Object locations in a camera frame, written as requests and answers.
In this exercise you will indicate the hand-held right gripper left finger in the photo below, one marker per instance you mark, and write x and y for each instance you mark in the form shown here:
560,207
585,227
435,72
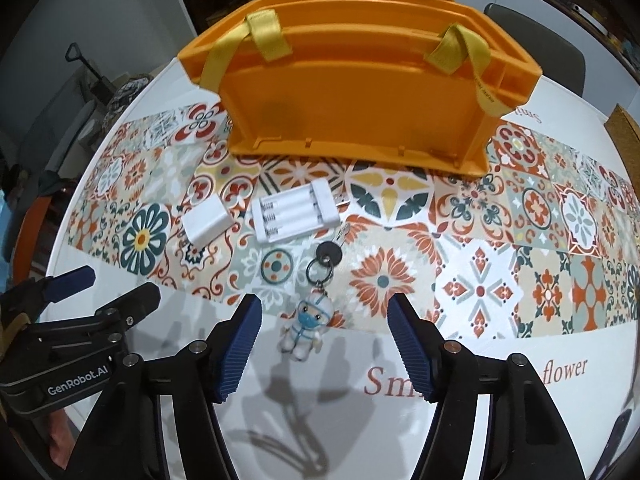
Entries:
235,355

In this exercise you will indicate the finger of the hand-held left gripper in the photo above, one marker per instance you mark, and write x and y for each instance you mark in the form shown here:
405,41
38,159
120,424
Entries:
67,282
132,307

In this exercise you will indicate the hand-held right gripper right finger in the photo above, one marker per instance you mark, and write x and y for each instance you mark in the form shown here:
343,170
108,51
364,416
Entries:
410,345

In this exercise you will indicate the person's left forearm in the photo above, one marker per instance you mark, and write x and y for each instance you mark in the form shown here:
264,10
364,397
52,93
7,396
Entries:
60,435

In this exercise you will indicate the orange chair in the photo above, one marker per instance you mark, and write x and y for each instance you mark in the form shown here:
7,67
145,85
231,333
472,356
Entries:
30,230

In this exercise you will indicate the patterned tile table runner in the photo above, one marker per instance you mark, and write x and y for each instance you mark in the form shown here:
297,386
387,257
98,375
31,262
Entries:
480,290

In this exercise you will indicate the white plug adapter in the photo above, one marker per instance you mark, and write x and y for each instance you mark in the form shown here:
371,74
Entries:
207,220

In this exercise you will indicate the grey sofa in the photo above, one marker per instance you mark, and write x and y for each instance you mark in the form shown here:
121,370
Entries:
50,130

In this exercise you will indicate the white battery charger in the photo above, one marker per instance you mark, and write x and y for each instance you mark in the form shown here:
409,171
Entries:
295,210

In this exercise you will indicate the camouflage bag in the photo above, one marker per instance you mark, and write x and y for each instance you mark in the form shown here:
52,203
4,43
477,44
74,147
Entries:
125,100

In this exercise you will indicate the grey chair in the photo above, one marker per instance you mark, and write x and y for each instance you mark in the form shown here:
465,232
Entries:
550,55

